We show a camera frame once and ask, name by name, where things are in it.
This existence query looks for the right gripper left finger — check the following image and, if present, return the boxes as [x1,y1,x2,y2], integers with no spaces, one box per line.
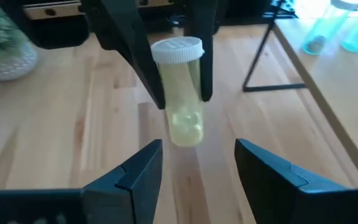
[0,139,164,224]

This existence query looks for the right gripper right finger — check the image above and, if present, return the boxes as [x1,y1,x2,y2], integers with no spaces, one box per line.
[234,138,358,224]

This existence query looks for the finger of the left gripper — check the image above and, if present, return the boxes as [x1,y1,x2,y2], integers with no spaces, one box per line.
[82,0,167,110]
[183,0,220,103]

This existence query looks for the yellow vial white cap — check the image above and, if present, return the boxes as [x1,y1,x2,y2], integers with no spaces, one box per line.
[150,36,205,147]

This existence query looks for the wooden shelf black legs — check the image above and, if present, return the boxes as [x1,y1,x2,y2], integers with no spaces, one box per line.
[242,12,358,186]

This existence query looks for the green artificial plant white pot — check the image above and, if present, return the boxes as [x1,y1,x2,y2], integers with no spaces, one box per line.
[0,0,39,82]

